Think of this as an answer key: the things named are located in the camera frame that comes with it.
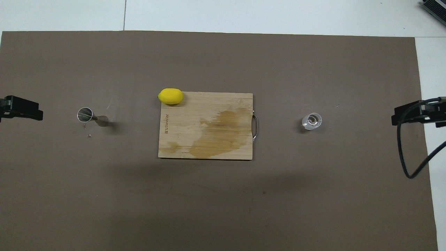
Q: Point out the clear glass cup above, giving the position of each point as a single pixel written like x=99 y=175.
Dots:
x=312 y=121

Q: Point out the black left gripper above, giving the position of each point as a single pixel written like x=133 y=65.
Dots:
x=5 y=106

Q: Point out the wooden cutting board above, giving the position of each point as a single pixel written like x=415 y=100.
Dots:
x=195 y=139

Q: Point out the brown table mat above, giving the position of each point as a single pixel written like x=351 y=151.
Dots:
x=104 y=191

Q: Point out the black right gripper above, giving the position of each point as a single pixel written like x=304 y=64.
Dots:
x=433 y=109

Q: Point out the steel double jigger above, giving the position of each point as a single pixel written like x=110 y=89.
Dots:
x=84 y=115

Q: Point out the yellow lemon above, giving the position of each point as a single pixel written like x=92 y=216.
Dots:
x=170 y=96

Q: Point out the grey ridged device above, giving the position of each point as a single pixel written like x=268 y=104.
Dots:
x=437 y=7

